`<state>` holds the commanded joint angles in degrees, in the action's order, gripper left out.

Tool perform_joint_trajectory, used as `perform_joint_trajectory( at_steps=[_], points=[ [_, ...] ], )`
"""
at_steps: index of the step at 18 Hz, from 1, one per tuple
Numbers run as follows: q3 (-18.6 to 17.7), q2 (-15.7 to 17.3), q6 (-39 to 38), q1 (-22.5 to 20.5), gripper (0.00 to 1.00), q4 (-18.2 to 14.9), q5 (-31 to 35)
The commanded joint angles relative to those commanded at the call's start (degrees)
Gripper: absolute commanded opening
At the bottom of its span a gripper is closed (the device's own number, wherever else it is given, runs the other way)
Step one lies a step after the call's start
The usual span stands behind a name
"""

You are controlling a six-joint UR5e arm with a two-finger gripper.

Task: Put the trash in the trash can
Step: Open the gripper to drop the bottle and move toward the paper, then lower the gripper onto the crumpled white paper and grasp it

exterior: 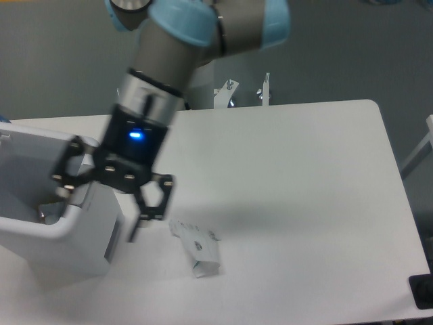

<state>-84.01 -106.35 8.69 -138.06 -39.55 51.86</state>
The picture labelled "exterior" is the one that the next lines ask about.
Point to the white plastic trash can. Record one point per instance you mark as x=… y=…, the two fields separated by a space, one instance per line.
x=77 y=234

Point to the black device at table edge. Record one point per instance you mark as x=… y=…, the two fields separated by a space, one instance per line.
x=421 y=288

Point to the white metal mounting frame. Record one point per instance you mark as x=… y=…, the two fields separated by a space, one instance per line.
x=232 y=95

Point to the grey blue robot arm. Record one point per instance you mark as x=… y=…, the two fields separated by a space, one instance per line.
x=176 y=37

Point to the crumpled white paper carton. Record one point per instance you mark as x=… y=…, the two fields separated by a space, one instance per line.
x=200 y=245

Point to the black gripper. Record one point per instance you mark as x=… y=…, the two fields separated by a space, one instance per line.
x=123 y=160

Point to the trash inside the can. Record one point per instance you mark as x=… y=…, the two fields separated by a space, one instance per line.
x=50 y=213

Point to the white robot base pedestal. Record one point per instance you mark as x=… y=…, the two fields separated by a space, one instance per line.
x=200 y=93

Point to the white frame at right edge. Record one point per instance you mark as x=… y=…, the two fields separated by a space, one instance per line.
x=420 y=152

